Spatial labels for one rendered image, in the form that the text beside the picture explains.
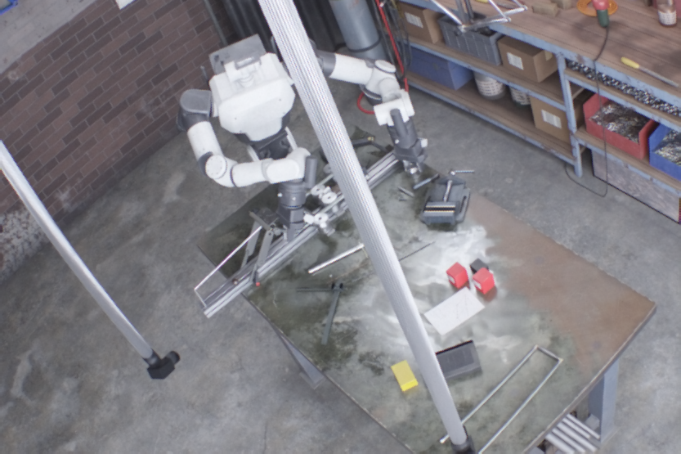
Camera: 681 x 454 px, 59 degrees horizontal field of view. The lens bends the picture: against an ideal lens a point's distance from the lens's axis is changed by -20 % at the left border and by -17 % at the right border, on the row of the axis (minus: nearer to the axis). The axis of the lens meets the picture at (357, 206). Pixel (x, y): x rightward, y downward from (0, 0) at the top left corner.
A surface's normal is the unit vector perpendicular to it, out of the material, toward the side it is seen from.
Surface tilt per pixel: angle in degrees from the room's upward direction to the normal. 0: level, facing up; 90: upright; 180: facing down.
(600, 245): 0
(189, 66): 90
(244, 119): 111
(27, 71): 90
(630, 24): 0
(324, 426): 0
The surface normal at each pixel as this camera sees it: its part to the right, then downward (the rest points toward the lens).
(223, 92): -0.10, -0.47
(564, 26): -0.29, -0.70
